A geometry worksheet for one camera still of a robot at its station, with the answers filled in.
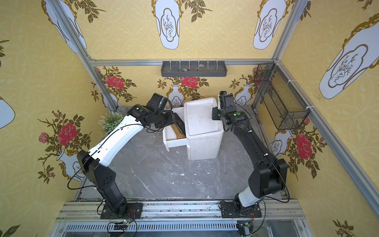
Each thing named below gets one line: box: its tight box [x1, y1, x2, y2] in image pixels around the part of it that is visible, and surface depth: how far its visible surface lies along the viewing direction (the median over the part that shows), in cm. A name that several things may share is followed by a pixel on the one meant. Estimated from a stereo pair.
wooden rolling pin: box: [170, 122, 187, 140], surface depth 85 cm
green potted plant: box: [97, 111, 124, 135], surface depth 90 cm
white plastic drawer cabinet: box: [184, 97, 225, 161], surface depth 83 cm
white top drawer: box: [162, 106, 190, 153], surface depth 80 cm
